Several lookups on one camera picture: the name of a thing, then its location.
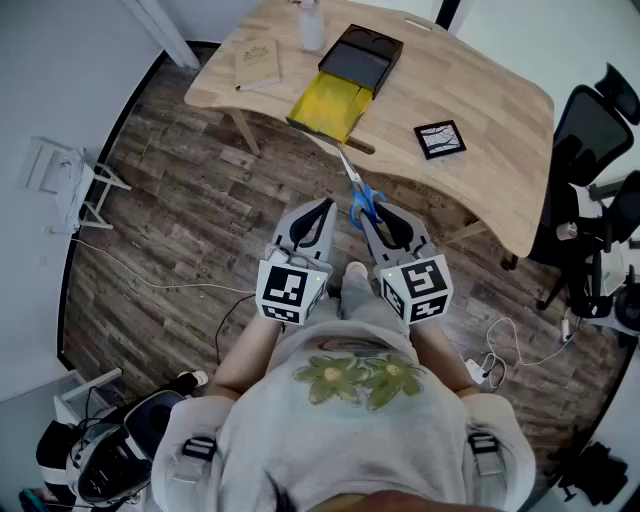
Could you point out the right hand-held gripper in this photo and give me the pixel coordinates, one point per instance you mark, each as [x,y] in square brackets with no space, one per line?
[420,285]

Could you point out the white folding stool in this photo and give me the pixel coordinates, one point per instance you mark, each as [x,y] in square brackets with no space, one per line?
[65,180]

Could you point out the black box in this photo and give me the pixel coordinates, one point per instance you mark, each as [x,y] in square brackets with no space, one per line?
[350,70]

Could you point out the white vase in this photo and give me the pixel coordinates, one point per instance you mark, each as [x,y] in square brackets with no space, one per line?
[311,30]

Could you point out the person's left forearm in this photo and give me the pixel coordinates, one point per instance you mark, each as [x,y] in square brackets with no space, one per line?
[245,355]

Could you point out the black office chair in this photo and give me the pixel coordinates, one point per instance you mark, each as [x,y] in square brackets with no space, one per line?
[590,135]

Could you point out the white power adapter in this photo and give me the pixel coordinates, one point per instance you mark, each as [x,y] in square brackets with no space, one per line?
[476,371]

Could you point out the black and white machine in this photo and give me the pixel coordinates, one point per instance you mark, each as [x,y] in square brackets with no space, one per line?
[110,460]

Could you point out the black picture frame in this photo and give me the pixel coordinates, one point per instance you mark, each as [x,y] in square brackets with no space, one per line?
[440,140]

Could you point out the person's grey trouser leg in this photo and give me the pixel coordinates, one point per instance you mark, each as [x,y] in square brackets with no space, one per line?
[370,300]

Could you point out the tan hardcover book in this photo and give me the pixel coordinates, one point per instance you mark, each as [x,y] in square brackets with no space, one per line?
[257,65]

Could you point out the person's right forearm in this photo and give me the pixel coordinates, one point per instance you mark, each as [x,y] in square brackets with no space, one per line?
[442,360]

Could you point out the person's grey flower-print shirt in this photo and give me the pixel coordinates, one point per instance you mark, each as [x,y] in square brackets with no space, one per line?
[340,440]

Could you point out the white pipe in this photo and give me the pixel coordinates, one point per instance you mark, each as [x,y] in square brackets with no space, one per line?
[165,32]

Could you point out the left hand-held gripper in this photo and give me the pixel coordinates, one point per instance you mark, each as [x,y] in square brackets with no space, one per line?
[282,287]

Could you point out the person's white shoe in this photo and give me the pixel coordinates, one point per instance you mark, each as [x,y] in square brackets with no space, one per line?
[356,268]

